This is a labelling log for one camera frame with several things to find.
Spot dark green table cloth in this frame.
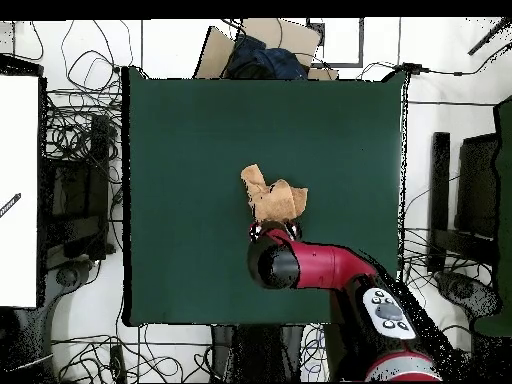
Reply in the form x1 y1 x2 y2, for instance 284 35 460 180
120 65 410 329

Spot black power strip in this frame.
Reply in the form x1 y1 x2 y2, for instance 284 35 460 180
108 344 128 383

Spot black tripod leg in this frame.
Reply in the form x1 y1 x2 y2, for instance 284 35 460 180
466 17 512 56

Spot white panel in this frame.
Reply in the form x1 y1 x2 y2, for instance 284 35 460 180
0 74 40 309

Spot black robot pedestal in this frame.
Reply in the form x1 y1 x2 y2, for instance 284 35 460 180
210 324 305 383

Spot dark blue jeans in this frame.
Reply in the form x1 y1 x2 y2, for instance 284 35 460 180
224 33 310 81

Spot black square frame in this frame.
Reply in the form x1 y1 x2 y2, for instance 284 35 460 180
306 17 365 68

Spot thin black cable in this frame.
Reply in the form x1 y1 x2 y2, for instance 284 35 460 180
357 39 512 81

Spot black stand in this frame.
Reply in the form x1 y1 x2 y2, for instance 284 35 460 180
39 113 117 267
426 131 501 275

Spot orange terry towel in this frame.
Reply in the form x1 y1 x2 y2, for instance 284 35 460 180
239 163 310 224

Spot black marker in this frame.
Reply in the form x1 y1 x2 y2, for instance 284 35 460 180
0 192 22 219

